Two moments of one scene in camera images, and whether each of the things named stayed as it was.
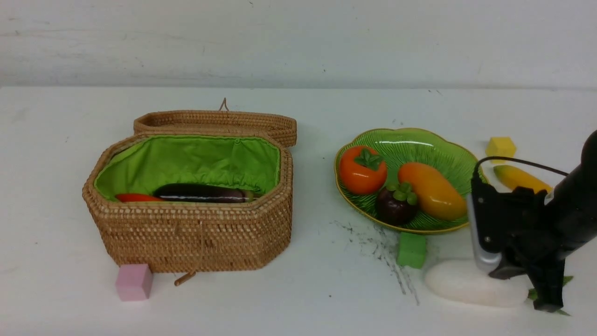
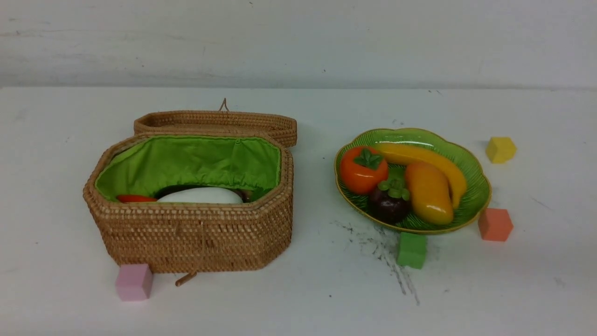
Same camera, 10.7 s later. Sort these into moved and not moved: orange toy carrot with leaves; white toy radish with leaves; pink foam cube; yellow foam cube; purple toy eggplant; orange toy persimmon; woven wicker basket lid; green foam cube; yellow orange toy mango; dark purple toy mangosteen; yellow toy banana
Moved: white toy radish with leaves; yellow toy banana; dark purple toy mangosteen; yellow orange toy mango
Not moved: orange toy persimmon; orange toy carrot with leaves; pink foam cube; woven wicker basket lid; yellow foam cube; purple toy eggplant; green foam cube
